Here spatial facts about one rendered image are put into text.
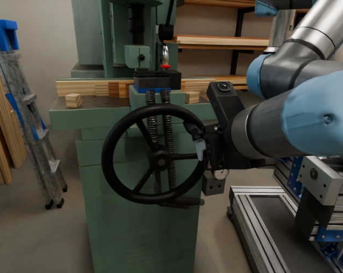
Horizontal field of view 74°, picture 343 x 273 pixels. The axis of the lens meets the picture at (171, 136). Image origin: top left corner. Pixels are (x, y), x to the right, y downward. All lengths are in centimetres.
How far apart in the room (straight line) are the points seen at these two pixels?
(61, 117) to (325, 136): 65
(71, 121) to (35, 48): 258
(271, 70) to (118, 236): 80
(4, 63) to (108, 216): 99
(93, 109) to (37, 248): 106
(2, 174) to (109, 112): 163
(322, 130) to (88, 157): 67
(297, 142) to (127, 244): 86
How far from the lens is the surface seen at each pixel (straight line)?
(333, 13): 46
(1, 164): 217
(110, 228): 95
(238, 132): 32
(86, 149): 76
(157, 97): 63
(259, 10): 90
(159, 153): 57
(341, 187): 78
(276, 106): 27
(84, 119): 73
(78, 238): 157
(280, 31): 122
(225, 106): 40
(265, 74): 41
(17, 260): 159
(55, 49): 323
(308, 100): 24
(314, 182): 80
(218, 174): 85
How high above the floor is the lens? 110
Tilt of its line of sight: 23 degrees down
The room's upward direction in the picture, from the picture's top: 2 degrees clockwise
